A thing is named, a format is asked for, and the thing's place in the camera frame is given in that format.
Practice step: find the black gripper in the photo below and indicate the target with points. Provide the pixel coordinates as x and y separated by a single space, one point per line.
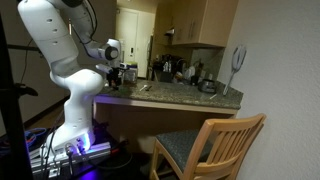
114 74

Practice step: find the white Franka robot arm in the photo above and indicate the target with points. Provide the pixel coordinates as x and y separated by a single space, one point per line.
66 66

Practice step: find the clear jar with purple lid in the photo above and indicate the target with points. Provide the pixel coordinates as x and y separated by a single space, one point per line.
131 75

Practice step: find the yellow sponge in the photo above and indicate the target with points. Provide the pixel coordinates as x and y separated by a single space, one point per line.
131 63

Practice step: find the white spoon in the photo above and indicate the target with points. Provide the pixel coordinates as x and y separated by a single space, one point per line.
143 87

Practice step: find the small dark utensil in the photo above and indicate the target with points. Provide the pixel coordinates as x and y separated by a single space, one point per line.
149 88

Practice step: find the cream door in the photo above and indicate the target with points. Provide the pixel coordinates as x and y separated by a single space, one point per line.
133 41

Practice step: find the dark coffee maker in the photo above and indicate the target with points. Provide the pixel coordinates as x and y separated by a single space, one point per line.
165 68

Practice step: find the white plate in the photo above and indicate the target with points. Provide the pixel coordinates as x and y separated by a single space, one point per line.
190 71

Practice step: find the dark metal pot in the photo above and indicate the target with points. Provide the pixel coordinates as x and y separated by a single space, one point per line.
207 86

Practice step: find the thin white stick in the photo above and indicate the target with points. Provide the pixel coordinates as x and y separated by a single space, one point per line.
213 96

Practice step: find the black tripod pole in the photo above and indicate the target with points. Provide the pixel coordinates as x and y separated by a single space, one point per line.
13 100

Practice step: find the wooden chair with grey seat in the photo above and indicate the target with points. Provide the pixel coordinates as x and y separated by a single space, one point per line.
200 150

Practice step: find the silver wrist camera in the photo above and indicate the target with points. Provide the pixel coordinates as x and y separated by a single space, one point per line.
104 68

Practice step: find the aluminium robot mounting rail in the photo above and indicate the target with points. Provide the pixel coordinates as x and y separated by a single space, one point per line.
70 156

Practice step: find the wooden wall cabinet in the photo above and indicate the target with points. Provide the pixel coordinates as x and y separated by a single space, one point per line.
196 21

